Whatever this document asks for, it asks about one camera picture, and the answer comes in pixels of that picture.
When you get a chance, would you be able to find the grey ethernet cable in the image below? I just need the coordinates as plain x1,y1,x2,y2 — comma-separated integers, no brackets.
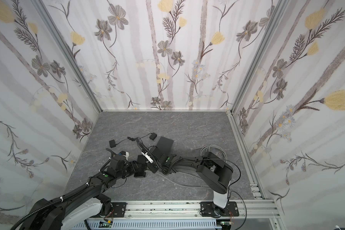
158,172,213,189
191,143,228,162

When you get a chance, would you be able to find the black ribbed network switch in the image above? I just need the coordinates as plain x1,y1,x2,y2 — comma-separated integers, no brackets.
134,155,147,178

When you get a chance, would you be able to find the black power adapter with plug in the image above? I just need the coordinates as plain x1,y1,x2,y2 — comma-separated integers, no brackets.
109,137,133,149

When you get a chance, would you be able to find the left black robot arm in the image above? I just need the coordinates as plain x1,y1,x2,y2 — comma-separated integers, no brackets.
11,149,146,230

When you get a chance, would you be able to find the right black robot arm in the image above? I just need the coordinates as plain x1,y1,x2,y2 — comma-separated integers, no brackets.
145,147,234,218

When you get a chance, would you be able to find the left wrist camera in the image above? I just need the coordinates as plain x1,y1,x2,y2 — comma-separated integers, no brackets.
119,151,129,160

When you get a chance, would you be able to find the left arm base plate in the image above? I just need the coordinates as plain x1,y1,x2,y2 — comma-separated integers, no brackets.
105,202,127,218

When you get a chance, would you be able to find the grey coiled ethernet cable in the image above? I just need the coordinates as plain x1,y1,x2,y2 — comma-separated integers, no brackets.
191,143,228,162

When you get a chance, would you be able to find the aluminium mounting rail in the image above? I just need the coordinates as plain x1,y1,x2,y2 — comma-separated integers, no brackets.
43,199,279,220

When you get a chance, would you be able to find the white slotted cable duct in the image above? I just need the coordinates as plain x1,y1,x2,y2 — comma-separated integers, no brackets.
88,219,222,230

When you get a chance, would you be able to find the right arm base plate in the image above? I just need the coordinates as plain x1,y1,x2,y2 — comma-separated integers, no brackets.
199,201,240,218

